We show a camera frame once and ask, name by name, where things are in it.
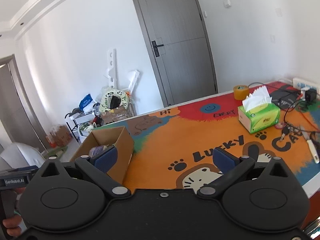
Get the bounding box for purple long bread packet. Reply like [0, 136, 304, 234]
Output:
[88, 145, 114, 158]

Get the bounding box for left hand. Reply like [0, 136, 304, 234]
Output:
[3, 215, 22, 237]

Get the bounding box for grey white armchair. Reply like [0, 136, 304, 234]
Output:
[0, 142, 45, 171]

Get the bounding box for open cardboard box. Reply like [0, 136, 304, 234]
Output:
[71, 126, 134, 184]

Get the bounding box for white shopping bag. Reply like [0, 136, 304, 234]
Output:
[77, 122, 97, 143]

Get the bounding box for green floor rug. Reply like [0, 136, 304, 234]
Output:
[43, 146, 68, 159]

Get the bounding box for small orange cardboard box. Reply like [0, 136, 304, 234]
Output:
[46, 125, 72, 148]

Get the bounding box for black shoe rack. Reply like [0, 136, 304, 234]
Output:
[65, 108, 95, 143]

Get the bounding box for taped cardboard box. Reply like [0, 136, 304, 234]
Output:
[100, 106, 135, 125]

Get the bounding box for green tissue box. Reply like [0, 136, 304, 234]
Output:
[238, 86, 280, 134]

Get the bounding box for colourful cat table mat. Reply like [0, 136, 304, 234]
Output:
[97, 93, 319, 192]

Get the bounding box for grey door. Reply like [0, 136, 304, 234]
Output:
[1, 55, 50, 152]
[133, 0, 218, 107]

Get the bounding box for blue plastic bag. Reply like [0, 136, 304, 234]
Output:
[79, 94, 93, 112]

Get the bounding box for bunch of keys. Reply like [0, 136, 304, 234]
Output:
[280, 126, 294, 141]

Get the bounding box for yellow tape roll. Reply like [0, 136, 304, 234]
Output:
[233, 85, 249, 101]

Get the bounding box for black laptop sleeve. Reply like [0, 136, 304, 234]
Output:
[270, 88, 300, 110]

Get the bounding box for tall white foam board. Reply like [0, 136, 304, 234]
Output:
[105, 48, 117, 89]

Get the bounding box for short white foam board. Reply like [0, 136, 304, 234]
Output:
[127, 70, 140, 94]

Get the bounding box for white power strip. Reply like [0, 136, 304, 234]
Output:
[292, 77, 319, 92]

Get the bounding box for black power adapter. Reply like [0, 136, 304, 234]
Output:
[300, 87, 318, 102]

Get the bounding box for panda toilet seat ring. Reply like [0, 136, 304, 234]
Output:
[98, 88, 130, 113]

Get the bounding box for white handled knife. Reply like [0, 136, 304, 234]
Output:
[300, 126, 319, 164]

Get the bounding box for black cable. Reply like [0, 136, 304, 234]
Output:
[247, 81, 320, 136]

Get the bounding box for white light switch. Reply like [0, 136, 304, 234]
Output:
[223, 0, 231, 8]

